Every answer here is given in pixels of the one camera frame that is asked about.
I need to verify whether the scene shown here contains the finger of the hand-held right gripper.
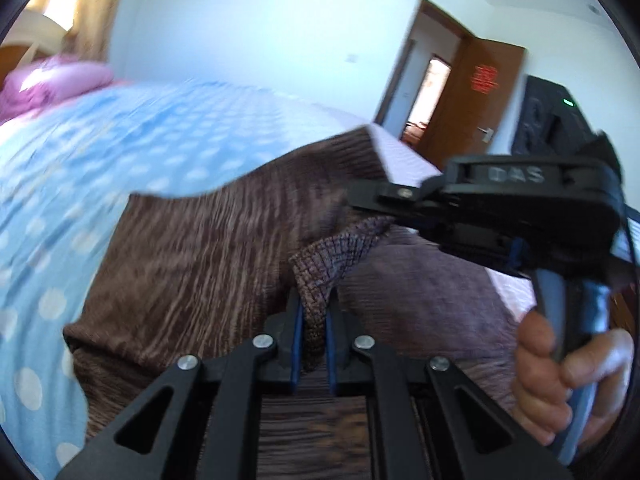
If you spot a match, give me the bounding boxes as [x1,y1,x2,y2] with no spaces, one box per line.
[345,176,448,222]

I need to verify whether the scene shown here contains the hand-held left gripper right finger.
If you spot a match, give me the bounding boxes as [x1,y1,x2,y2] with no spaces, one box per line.
[325,295,576,480]

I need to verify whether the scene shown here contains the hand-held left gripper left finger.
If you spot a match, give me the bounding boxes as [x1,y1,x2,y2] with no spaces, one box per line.
[55,287,306,480]

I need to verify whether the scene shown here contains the brown knit garment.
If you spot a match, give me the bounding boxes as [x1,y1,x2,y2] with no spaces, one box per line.
[62,125,531,480]

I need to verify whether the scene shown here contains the person's right hand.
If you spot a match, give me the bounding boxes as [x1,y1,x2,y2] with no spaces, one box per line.
[512,310,636,457]

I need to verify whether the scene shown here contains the brown wooden door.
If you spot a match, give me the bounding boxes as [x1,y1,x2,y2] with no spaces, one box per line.
[415,37,528,171]

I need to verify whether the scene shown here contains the red paper door decoration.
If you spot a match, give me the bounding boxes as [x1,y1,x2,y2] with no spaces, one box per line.
[470,64,500,95]

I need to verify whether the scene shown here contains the polka dot blanket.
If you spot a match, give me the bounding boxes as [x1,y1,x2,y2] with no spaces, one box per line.
[0,77,538,480]

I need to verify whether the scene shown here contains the pink pillow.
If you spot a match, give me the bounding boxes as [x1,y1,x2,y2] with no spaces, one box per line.
[0,57,118,123]

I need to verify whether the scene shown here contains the yellow curtain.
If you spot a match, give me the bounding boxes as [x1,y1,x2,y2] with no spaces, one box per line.
[30,0,136,66]

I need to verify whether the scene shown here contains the cream wooden headboard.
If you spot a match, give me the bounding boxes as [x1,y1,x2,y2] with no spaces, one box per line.
[0,10,66,91]

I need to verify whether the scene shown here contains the brown door frame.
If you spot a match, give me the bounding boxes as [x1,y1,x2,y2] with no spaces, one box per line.
[372,0,476,141]

